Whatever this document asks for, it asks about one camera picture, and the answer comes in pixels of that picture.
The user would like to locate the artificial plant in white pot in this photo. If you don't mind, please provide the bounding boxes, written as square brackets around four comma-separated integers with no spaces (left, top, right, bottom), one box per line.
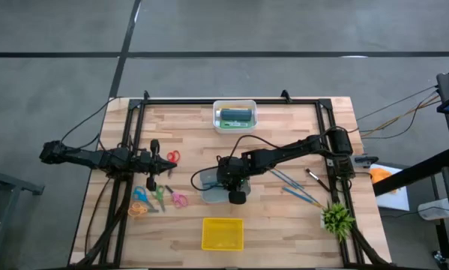
[320,201,357,243]

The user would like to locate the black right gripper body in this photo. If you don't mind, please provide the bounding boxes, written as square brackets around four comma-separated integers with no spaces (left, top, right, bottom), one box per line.
[215,154,253,206]

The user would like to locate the small black grey mount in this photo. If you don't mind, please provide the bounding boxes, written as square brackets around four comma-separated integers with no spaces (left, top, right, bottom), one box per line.
[352,154,380,169]

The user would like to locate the black paintbrush silver ferrule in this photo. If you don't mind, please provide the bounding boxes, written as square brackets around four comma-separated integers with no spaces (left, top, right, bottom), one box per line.
[304,167,331,194]

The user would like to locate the light grey plastic bin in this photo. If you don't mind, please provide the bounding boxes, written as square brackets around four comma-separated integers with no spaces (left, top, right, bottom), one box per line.
[199,164,253,205]

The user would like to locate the white board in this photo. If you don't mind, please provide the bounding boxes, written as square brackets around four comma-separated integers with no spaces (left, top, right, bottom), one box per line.
[369,162,412,212]

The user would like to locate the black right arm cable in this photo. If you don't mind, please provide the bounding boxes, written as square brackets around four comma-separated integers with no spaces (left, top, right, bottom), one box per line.
[190,133,325,193]

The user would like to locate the yellow slotted plastic basket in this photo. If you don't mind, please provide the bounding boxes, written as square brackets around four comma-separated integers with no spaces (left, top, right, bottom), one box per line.
[201,217,245,252]

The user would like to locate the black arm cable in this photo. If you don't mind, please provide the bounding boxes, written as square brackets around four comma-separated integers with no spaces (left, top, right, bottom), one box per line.
[190,133,325,193]
[60,96,131,151]

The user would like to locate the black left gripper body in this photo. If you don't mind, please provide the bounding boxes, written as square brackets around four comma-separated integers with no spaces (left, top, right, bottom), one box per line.
[137,139,162,193]

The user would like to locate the red scissors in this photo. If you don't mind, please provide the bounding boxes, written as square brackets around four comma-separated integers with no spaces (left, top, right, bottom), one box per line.
[166,149,181,179]

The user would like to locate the grey metal table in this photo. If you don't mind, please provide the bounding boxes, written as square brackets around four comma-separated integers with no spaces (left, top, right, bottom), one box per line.
[0,163,46,270]

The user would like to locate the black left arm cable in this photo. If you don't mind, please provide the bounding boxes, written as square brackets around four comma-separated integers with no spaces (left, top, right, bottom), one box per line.
[60,96,131,151]

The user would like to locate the black aluminium rig frame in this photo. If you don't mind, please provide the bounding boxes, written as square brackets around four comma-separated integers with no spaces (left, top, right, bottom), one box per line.
[69,89,394,269]

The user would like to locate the white plastic storage bin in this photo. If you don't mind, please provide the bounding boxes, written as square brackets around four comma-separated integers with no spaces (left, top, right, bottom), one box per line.
[212,99,259,135]

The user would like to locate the black diagonal beam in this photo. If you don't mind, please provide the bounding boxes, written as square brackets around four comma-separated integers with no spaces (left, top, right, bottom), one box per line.
[372,147,449,197]

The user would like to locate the orange cloth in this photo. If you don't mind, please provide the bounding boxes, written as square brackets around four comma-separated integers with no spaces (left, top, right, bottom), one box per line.
[370,167,398,194]

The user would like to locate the orange scissors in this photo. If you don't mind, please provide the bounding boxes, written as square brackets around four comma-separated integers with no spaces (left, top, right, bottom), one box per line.
[127,201,150,219]

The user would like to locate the green scissors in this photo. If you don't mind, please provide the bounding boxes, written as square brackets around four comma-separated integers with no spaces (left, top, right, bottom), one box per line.
[150,184,167,214]

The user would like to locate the blue scissors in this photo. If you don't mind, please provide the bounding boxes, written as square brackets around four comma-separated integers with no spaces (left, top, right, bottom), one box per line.
[131,185,160,215]

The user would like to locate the pink scissors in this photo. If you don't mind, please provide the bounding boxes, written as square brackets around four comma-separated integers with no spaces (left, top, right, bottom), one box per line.
[164,184,190,210]

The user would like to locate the green packaging card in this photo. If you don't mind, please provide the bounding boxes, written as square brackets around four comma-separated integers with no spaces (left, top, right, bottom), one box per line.
[219,118,253,130]

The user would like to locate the blue paintbrush gold ferrule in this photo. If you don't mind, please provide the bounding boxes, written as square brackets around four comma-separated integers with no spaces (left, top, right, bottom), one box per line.
[282,186,324,209]

